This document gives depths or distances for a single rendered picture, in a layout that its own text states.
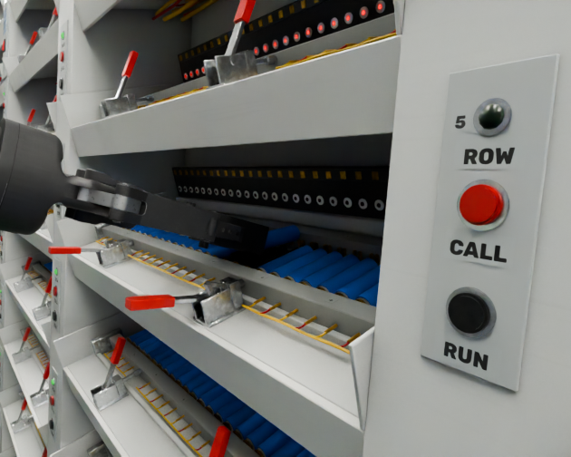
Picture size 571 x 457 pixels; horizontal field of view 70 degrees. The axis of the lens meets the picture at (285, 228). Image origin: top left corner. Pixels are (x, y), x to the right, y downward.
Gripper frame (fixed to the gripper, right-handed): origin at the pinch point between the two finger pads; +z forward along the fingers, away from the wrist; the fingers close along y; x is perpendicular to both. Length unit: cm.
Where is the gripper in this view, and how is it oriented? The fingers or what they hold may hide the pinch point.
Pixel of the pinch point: (229, 232)
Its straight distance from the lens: 41.3
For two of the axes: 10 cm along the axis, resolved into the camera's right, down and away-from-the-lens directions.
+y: -6.5, -1.1, 7.5
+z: 7.2, 2.1, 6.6
